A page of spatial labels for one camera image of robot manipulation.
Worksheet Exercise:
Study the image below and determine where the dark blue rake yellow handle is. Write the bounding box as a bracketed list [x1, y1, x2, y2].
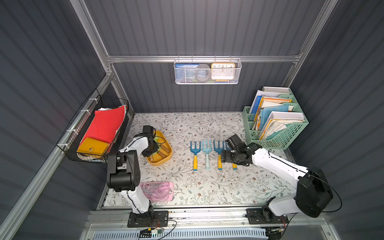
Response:
[225, 142, 238, 170]

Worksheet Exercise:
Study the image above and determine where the yellow plastic storage box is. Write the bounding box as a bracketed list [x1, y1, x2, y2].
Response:
[147, 130, 173, 167]

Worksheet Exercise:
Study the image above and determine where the light blue rake pale handle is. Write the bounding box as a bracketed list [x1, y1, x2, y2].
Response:
[202, 139, 213, 170]

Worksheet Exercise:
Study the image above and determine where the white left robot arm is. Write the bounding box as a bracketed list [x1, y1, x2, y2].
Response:
[107, 125, 159, 215]

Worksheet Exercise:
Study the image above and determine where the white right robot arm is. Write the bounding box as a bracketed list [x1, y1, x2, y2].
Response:
[221, 135, 334, 223]

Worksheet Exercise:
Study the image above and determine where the yellow box in basket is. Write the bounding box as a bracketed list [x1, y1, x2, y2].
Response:
[77, 138, 110, 156]

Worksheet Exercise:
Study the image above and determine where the blue box in basket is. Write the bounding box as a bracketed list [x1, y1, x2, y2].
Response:
[174, 63, 199, 84]

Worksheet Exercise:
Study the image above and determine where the red folder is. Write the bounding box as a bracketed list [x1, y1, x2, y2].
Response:
[81, 105, 127, 144]

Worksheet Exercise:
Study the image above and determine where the green plastic file organizer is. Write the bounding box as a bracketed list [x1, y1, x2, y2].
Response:
[243, 87, 309, 150]

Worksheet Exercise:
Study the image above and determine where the papers and folders stack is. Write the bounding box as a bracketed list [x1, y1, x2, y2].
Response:
[249, 87, 308, 141]

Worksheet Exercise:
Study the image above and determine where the pink plastic case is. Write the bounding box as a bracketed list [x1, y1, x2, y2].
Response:
[140, 182, 174, 202]

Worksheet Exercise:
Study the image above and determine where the grey tape roll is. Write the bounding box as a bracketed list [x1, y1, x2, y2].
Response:
[195, 64, 211, 83]

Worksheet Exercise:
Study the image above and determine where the yellow white clock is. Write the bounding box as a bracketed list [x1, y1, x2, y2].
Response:
[211, 63, 236, 82]

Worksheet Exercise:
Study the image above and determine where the black wire side basket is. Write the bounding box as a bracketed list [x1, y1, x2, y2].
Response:
[57, 92, 129, 164]

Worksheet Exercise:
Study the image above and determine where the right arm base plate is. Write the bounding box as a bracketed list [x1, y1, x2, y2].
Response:
[245, 208, 289, 225]

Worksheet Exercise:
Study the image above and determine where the white wire wall basket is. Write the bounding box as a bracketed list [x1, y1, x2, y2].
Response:
[174, 58, 243, 85]

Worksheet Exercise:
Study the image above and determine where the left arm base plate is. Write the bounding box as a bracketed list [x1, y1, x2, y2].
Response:
[127, 211, 169, 228]

